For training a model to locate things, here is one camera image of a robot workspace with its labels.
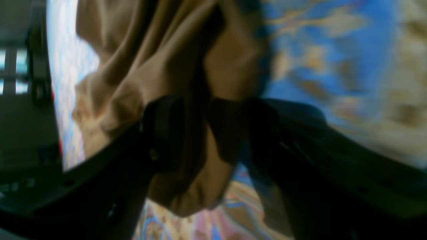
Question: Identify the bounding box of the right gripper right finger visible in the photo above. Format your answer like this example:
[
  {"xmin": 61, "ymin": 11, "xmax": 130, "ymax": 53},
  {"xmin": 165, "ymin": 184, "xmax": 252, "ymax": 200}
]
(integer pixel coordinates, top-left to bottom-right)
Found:
[{"xmin": 208, "ymin": 98, "xmax": 426, "ymax": 240}]

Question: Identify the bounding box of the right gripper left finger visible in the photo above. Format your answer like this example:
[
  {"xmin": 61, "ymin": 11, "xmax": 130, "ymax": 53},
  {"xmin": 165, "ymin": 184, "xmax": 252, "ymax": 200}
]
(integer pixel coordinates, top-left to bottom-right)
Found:
[{"xmin": 1, "ymin": 96, "xmax": 184, "ymax": 240}]

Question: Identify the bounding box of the brown t-shirt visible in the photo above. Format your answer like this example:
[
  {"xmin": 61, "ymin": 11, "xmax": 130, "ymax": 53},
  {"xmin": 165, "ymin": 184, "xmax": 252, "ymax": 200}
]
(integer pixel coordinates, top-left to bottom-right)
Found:
[{"xmin": 73, "ymin": 0, "xmax": 267, "ymax": 217}]

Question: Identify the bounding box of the patterned tablecloth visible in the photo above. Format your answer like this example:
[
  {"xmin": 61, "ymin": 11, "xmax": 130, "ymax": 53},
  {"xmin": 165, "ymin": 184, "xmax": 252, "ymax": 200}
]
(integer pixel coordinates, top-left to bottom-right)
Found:
[{"xmin": 47, "ymin": 0, "xmax": 427, "ymax": 240}]

